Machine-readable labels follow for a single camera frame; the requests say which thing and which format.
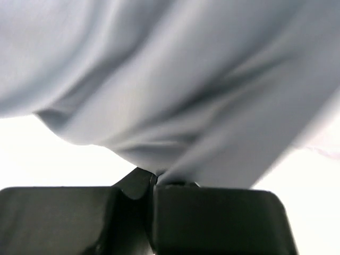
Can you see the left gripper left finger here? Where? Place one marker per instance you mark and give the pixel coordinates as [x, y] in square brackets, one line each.
[78, 220]

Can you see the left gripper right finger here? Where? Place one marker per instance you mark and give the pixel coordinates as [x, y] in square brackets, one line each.
[191, 220]

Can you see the grey pillowcase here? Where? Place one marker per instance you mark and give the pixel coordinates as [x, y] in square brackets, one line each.
[193, 91]

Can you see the white pillow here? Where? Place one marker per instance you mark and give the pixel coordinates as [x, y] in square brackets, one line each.
[322, 135]

